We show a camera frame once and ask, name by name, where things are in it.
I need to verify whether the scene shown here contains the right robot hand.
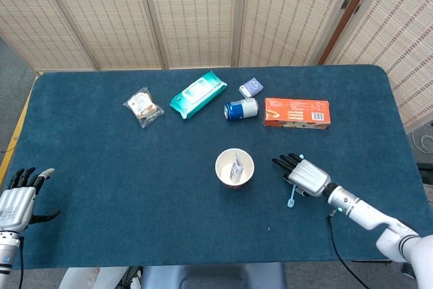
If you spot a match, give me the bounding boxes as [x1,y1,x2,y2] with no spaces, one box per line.
[271,152,332,198]

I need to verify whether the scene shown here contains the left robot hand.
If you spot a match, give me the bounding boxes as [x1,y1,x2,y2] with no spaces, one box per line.
[0,166,62,232]

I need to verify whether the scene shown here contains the light blue toothbrush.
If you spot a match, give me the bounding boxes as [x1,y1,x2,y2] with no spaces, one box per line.
[286,154,305,208]

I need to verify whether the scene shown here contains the white toothpaste tube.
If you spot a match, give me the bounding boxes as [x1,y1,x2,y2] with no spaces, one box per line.
[229,153,245,182]

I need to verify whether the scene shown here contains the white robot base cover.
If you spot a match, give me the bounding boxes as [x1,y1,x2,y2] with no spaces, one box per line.
[59,266,131,289]

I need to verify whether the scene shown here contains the orange biscuit box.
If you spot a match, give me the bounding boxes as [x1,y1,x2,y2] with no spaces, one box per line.
[263,97,332,131]

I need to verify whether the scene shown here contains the orange paper noodle cup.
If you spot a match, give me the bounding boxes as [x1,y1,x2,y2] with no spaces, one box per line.
[214,148,255,190]

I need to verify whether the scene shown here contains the blue and white can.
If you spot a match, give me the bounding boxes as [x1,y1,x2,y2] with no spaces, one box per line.
[223,97,259,122]

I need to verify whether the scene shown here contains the small purple tissue pack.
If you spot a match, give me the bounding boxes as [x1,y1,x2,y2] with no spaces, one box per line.
[238,77,265,97]

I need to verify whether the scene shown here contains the black floor stand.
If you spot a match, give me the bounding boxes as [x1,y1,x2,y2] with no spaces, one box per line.
[417,162,433,181]

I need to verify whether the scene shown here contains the teal wet wipes pack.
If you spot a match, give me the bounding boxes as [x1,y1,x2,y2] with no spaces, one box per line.
[168,70,228,120]

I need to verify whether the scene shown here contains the clear bagged bread snack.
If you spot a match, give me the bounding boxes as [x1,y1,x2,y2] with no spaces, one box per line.
[122,87,165,129]

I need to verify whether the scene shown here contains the bamboo folding screen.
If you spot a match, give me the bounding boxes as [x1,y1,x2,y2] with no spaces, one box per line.
[0,0,366,72]

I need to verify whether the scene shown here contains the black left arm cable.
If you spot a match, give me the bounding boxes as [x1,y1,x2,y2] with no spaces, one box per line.
[18,238,25,289]

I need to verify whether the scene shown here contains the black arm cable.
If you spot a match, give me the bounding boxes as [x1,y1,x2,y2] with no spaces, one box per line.
[18,238,25,289]
[325,213,371,289]

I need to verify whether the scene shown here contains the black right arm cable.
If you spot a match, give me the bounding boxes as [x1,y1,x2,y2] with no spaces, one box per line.
[325,213,371,289]

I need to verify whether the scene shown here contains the white floor cables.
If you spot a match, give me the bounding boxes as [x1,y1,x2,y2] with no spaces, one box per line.
[411,129,433,154]

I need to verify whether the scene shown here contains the bamboo screen with brown post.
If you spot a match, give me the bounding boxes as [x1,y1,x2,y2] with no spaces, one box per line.
[317,0,433,131]

